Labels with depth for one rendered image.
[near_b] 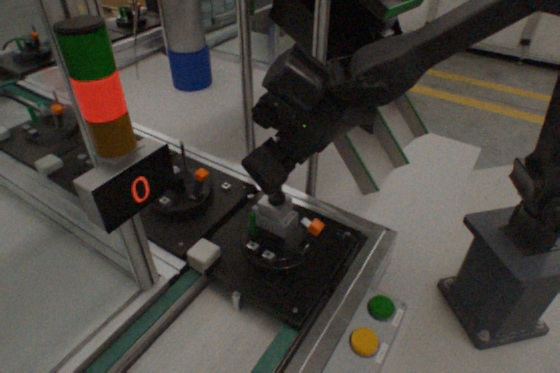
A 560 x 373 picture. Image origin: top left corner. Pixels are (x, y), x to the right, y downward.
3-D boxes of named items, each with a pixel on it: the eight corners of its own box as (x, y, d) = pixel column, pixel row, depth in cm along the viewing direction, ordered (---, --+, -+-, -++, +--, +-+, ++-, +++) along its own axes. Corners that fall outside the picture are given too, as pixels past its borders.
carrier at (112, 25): (168, 24, 187) (164, -3, 180) (129, 39, 171) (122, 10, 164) (135, 16, 198) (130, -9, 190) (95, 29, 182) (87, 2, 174)
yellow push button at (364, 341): (380, 341, 60) (382, 335, 59) (370, 363, 58) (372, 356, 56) (357, 329, 62) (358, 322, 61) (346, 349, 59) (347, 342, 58)
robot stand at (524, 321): (548, 335, 71) (603, 265, 59) (477, 351, 68) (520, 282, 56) (497, 271, 82) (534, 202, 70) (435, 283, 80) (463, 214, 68)
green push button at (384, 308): (396, 308, 65) (398, 301, 64) (387, 327, 62) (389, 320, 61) (373, 297, 67) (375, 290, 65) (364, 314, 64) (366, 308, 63)
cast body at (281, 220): (298, 224, 71) (299, 195, 66) (285, 239, 68) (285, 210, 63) (260, 207, 74) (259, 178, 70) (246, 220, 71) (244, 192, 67)
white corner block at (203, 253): (222, 260, 73) (220, 246, 71) (206, 277, 70) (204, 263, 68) (204, 250, 75) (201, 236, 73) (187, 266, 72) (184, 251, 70)
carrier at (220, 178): (257, 192, 89) (255, 147, 81) (182, 262, 73) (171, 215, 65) (180, 158, 99) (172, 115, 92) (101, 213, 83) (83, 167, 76)
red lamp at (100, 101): (136, 109, 46) (127, 70, 43) (101, 127, 43) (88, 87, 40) (109, 98, 48) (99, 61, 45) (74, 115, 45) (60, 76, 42)
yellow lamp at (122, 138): (145, 143, 49) (136, 109, 46) (112, 163, 46) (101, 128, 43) (119, 132, 51) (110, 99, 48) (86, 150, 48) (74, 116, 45)
